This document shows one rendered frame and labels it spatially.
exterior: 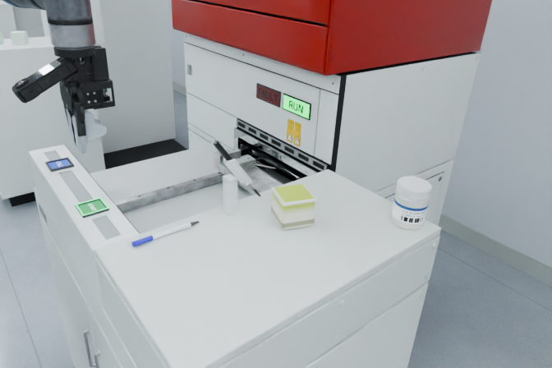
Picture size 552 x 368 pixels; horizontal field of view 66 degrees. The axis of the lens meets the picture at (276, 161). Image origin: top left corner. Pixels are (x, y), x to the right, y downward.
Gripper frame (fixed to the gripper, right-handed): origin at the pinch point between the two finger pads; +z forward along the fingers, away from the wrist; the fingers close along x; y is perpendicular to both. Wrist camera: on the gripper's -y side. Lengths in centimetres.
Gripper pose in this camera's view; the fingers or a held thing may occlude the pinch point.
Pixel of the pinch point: (79, 148)
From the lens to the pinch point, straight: 95.5
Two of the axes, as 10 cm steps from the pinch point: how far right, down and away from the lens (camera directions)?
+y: 7.8, -2.3, 5.8
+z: -0.5, 9.1, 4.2
